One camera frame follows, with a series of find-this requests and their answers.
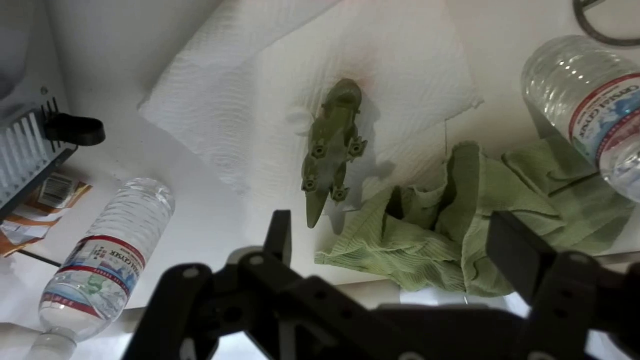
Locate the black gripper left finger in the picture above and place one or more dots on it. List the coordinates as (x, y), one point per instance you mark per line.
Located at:
(279, 239)

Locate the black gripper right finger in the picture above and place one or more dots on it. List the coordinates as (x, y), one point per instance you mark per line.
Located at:
(518, 252)

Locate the green cloth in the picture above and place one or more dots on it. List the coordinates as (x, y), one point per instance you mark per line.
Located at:
(435, 233)

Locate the green toy dinosaur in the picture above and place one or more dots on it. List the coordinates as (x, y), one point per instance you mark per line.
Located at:
(333, 145)

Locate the water bottle near window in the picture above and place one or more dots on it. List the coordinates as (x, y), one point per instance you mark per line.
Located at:
(98, 277)

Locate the white paper towel sheet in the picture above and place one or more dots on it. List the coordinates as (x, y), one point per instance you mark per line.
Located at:
(244, 88)

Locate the water bottle front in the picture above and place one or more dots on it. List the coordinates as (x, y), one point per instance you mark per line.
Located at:
(590, 94)

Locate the orange snack packet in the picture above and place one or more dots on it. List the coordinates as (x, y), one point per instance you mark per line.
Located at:
(40, 210)

